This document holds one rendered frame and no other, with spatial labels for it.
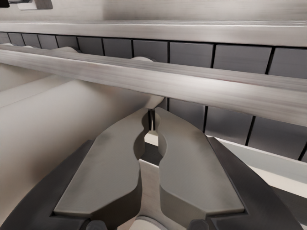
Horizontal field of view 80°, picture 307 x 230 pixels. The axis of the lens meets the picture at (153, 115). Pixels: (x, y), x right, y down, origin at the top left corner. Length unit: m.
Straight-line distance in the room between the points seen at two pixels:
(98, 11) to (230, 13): 0.16
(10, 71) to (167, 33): 0.14
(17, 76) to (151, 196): 0.23
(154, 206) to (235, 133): 0.19
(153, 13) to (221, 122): 0.14
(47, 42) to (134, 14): 0.12
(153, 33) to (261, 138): 0.13
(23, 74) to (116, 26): 0.09
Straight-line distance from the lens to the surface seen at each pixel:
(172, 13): 0.22
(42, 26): 0.29
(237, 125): 0.17
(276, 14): 0.20
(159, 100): 0.17
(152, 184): 0.28
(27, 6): 0.26
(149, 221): 0.35
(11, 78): 0.20
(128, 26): 0.19
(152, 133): 0.17
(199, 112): 0.18
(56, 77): 0.17
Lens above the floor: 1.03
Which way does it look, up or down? 48 degrees down
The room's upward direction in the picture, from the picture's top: 132 degrees counter-clockwise
